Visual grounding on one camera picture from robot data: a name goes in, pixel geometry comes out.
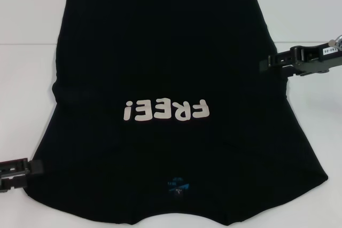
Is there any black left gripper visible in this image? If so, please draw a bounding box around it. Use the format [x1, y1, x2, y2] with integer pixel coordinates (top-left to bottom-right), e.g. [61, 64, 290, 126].
[0, 158, 44, 194]

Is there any black shirt with white print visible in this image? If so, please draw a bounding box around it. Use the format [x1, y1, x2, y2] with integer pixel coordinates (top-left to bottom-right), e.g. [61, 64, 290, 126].
[23, 0, 323, 228]

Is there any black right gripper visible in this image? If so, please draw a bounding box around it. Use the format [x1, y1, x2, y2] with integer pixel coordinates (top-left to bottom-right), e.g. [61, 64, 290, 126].
[259, 41, 342, 73]

